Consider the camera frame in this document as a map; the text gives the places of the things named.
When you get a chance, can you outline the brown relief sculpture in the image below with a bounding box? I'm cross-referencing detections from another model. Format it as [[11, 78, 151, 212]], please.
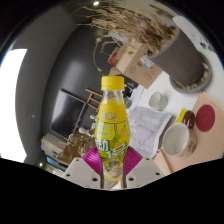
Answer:
[[57, 128, 98, 165]]

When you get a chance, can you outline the yellow drink bottle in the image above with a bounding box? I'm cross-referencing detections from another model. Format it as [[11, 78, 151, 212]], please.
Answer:
[[94, 75, 131, 183]]

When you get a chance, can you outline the brown cardboard box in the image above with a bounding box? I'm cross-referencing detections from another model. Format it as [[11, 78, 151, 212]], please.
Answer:
[[114, 39, 163, 89]]

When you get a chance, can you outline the flat round red coaster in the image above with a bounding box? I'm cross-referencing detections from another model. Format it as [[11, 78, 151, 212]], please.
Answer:
[[195, 104, 216, 133]]

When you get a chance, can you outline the light wooden drawing board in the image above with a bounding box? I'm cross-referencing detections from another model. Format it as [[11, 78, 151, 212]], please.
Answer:
[[153, 91, 224, 176]]

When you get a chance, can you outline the printed newspaper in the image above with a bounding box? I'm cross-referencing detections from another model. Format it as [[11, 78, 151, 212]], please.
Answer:
[[128, 105, 174, 159]]

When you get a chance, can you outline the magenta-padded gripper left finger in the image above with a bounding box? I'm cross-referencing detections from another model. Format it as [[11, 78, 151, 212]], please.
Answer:
[[62, 146, 102, 190]]

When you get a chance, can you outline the grey plant pot saucer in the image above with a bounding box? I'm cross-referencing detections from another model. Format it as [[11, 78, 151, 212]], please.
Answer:
[[169, 51, 213, 94]]

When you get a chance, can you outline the bright ceiling light panel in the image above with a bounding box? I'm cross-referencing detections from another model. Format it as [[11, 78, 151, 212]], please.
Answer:
[[0, 48, 28, 163]]

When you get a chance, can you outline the white spotted mug brown handle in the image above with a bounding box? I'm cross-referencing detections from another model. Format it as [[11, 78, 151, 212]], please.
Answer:
[[162, 110, 198, 158]]

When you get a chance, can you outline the red box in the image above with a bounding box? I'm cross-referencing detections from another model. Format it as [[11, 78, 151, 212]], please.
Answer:
[[107, 46, 121, 67]]

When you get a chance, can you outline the grey pot with dried plant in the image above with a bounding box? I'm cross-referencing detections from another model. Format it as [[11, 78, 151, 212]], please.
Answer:
[[78, 3, 205, 87]]

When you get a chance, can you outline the white cabinet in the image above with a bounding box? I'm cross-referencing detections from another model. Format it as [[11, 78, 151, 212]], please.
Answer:
[[40, 133, 68, 159]]

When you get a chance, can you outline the black wall screen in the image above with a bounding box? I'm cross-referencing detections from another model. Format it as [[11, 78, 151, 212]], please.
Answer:
[[49, 89, 87, 140]]

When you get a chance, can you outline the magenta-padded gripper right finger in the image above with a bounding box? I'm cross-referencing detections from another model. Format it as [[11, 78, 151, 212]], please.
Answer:
[[123, 146, 165, 190]]

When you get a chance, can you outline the wooden easel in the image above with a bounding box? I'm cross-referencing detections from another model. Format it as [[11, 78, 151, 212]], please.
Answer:
[[83, 88, 104, 113]]

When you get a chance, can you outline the round clear glass dish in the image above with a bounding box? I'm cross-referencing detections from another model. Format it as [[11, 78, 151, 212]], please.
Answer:
[[148, 91, 168, 112]]

